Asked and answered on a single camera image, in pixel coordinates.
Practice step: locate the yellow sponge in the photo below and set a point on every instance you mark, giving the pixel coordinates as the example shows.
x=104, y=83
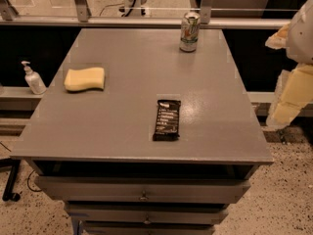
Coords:
x=79, y=80

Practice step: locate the black snack bar wrapper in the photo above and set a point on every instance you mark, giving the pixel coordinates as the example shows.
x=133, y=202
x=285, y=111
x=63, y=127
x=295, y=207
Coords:
x=167, y=120

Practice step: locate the top grey drawer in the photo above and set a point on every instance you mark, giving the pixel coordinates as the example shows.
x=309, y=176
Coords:
x=143, y=190

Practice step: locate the silver green 7up can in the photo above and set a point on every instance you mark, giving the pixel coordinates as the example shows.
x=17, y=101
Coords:
x=190, y=28

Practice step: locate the metal window rail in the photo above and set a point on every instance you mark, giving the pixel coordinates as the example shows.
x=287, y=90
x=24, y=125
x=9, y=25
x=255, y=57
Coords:
x=214, y=23

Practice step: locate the middle grey drawer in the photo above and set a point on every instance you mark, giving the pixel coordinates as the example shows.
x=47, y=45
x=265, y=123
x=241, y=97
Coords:
x=148, y=214

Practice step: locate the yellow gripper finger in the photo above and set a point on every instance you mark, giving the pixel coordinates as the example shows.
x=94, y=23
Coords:
x=293, y=92
x=279, y=39

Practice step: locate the grey drawer cabinet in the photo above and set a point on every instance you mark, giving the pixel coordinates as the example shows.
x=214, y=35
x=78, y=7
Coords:
x=108, y=133

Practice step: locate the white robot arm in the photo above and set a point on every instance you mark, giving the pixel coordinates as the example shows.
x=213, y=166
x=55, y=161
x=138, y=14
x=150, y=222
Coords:
x=300, y=37

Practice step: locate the grey drawer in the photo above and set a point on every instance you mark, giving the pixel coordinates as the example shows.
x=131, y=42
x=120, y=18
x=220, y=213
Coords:
x=111, y=228
x=148, y=214
x=143, y=190

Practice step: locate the black chair leg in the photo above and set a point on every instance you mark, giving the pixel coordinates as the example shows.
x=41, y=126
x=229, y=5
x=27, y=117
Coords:
x=14, y=166

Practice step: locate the bottom grey drawer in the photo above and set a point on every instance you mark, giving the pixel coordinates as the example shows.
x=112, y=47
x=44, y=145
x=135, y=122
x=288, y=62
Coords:
x=111, y=228

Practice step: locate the clear pump dispenser bottle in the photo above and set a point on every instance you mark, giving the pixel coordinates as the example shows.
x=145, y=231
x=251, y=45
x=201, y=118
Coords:
x=33, y=79

